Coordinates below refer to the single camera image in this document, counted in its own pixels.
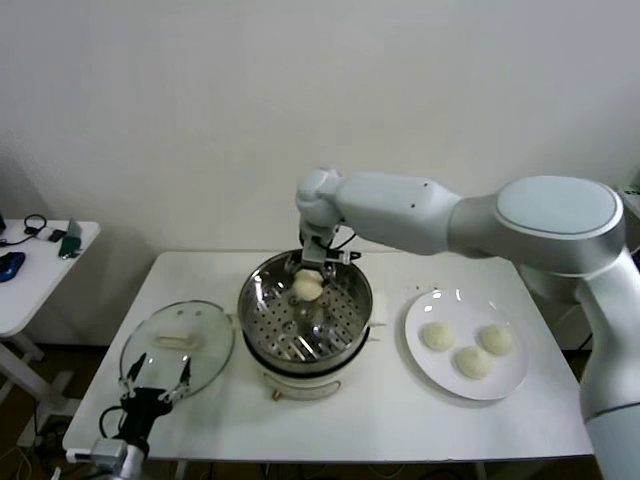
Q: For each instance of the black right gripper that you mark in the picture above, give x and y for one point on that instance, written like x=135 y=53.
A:
x=315 y=252

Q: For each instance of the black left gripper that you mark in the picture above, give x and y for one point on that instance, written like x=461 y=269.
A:
x=145 y=412

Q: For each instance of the white steamed baozi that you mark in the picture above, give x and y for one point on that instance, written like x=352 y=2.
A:
x=496 y=340
x=473 y=361
x=306 y=287
x=438 y=336

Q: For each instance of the round glass pot lid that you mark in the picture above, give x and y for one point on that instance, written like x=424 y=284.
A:
x=200 y=345

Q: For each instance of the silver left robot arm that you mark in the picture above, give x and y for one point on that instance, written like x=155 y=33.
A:
x=110 y=452

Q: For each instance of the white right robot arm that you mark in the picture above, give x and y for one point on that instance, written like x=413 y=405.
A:
x=400 y=210

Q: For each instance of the stainless steel steamer basket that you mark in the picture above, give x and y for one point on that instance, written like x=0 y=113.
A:
x=270 y=325

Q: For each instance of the white electric pot base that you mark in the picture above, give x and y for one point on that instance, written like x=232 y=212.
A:
x=300 y=382

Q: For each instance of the white oval plate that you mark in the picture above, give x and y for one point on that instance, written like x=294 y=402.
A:
x=425 y=370

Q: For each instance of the white side table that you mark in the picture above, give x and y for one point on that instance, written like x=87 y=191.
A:
x=35 y=290

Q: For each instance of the grey wedge object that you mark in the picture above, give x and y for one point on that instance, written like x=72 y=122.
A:
x=75 y=229

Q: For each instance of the small black device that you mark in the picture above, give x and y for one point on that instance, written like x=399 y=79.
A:
x=57 y=237

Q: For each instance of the small white device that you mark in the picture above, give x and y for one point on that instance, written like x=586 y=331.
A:
x=46 y=235

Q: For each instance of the blue computer mouse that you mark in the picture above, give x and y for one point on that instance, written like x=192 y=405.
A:
x=11 y=266

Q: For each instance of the white shelf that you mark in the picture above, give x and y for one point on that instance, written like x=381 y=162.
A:
x=633 y=192

